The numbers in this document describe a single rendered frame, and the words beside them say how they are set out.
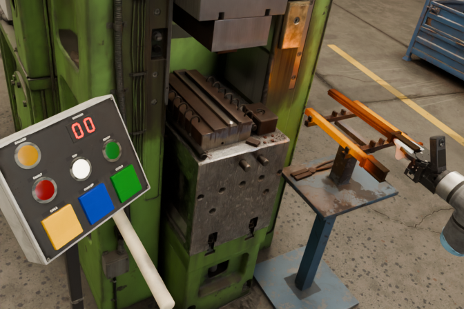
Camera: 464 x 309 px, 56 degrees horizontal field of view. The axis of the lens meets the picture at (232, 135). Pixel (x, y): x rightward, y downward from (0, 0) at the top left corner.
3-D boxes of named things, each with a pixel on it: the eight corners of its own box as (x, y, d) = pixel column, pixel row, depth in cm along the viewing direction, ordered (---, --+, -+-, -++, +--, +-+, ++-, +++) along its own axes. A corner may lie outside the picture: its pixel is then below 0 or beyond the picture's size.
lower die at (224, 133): (249, 138, 154) (253, 118, 149) (200, 151, 144) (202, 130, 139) (194, 85, 182) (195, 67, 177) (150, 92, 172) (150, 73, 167)
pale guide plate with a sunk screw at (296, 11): (300, 47, 160) (310, 1, 151) (281, 50, 156) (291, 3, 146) (296, 45, 162) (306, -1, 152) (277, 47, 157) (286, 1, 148)
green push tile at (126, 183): (142, 188, 116) (132, 163, 114) (122, 203, 110) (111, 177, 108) (138, 188, 117) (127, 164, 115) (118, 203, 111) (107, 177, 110)
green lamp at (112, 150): (123, 158, 111) (123, 145, 109) (105, 163, 109) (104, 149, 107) (119, 152, 113) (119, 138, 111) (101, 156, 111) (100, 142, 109)
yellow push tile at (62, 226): (83, 231, 102) (70, 203, 99) (57, 250, 96) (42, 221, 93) (79, 230, 103) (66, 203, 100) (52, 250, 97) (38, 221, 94)
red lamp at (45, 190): (58, 198, 97) (56, 183, 94) (36, 204, 94) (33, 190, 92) (54, 190, 99) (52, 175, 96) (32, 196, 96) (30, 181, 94)
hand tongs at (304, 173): (384, 141, 206) (385, 139, 206) (391, 146, 204) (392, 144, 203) (289, 175, 175) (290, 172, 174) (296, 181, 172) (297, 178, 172)
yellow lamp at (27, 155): (42, 165, 94) (39, 149, 92) (18, 170, 92) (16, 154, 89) (39, 156, 96) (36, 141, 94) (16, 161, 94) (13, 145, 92)
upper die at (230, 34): (266, 45, 135) (272, 15, 129) (210, 52, 124) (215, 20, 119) (201, 1, 162) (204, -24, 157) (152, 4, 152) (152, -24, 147)
